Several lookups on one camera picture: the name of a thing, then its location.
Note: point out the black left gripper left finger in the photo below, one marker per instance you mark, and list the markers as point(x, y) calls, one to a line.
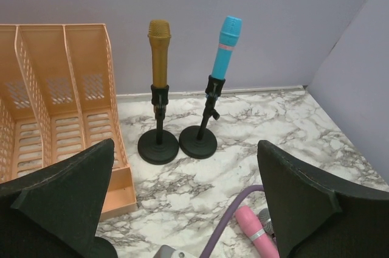
point(55, 211)

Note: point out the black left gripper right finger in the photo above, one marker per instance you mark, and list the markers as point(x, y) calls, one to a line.
point(317, 214)

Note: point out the black mic stand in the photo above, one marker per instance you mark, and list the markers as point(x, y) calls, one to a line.
point(197, 141)
point(158, 146)

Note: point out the blue microphone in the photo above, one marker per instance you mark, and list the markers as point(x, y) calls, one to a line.
point(228, 38)

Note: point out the gold microphone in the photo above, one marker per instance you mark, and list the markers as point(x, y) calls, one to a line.
point(159, 37)

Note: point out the purple glitter microphone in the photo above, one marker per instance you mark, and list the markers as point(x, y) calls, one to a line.
point(265, 219)

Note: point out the pink microphone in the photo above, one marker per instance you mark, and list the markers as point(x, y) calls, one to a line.
point(253, 229)

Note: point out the orange plastic file organizer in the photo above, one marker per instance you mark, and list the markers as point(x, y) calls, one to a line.
point(58, 98)

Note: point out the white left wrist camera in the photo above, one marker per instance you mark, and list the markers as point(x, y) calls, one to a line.
point(166, 251)

